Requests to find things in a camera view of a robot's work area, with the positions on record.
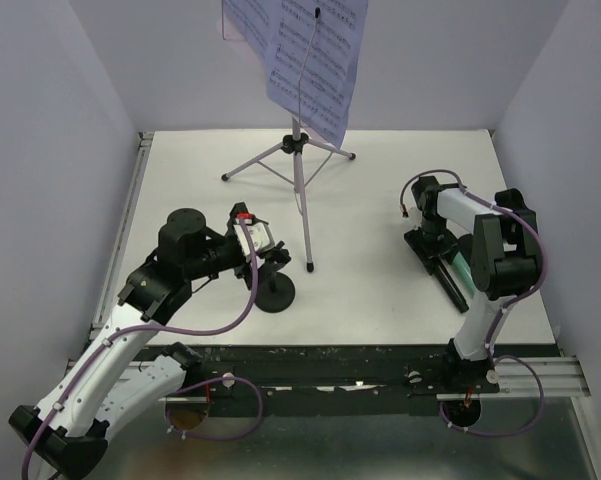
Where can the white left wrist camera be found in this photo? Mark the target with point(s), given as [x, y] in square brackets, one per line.
[253, 234]

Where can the aluminium rail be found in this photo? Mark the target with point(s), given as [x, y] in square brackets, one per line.
[559, 377]
[107, 297]

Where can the green toy microphone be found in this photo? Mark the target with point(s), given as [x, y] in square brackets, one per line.
[458, 260]

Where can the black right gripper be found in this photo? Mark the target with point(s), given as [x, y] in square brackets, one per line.
[447, 247]

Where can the black clip microphone stand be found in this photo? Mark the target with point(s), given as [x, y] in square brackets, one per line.
[511, 199]

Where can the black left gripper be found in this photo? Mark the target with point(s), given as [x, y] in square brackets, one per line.
[244, 271]

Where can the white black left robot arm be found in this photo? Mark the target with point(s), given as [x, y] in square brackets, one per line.
[71, 427]

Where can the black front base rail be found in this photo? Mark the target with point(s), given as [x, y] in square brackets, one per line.
[312, 381]

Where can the aluminium left side rail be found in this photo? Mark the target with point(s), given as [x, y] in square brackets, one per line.
[107, 297]

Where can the black toy microphone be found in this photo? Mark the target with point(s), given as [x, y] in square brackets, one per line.
[449, 286]

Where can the lilac tripod music stand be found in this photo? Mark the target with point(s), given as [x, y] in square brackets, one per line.
[293, 145]

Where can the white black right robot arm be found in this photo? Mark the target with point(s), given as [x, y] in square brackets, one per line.
[505, 263]

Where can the aluminium front rail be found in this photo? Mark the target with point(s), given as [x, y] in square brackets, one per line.
[559, 377]

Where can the white sheet music page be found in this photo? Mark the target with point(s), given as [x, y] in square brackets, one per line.
[309, 52]

